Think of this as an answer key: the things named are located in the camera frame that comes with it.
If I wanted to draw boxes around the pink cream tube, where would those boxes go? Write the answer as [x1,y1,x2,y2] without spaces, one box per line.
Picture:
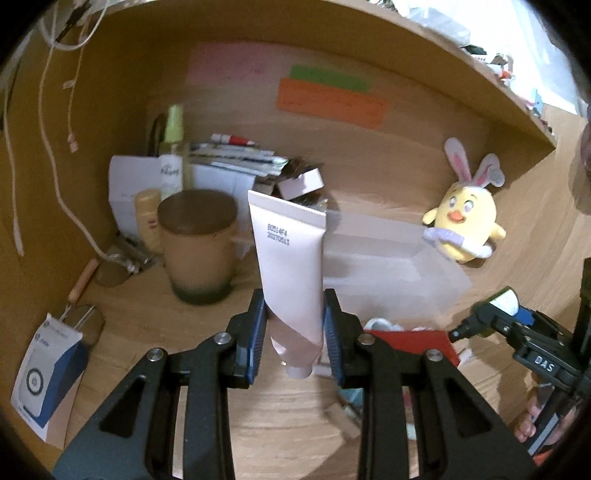
[249,190,327,379]

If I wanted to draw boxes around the person's hand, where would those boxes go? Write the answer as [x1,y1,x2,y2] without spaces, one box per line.
[514,388,541,443]

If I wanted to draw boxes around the yellow chick bunny plush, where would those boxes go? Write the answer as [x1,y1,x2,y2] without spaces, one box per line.
[422,137,506,264]

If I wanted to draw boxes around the blue white product box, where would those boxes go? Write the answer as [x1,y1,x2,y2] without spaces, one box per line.
[11,315,88,449]

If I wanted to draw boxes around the clear plastic organizer bin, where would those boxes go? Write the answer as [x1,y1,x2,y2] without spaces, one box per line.
[230,209,474,326]

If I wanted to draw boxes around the eyeglasses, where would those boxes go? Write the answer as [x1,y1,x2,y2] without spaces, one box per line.
[58,238,157,350]

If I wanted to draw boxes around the brown mug with lid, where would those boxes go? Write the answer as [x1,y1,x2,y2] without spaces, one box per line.
[157,189,238,305]

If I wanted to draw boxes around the small white pink box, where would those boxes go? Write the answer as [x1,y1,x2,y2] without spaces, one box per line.
[277,168,325,201]

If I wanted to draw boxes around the beige small bottle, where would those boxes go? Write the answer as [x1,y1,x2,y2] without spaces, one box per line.
[134,188,162,255]

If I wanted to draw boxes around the white paper box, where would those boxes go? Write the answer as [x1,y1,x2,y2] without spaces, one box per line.
[108,156,256,239]

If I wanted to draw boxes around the green spray bottle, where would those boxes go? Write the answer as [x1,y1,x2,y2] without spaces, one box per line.
[159,104,184,200]

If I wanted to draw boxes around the orange sticky note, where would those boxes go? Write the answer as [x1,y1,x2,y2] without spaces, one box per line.
[276,78,388,130]

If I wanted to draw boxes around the stack of papers and booklets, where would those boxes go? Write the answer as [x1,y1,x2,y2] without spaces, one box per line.
[189,143,290,177]

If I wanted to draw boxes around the green sticky note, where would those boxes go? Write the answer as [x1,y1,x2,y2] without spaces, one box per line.
[290,64,370,93]

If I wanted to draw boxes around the red white marker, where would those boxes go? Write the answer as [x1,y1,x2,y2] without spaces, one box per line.
[211,133,259,147]

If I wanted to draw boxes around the wooden shelf board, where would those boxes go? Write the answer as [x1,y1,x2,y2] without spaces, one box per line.
[107,0,556,147]

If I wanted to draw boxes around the pink sticky note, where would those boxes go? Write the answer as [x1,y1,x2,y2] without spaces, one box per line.
[185,42,273,86]

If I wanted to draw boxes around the white cable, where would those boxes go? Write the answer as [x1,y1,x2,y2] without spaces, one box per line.
[2,0,139,273]

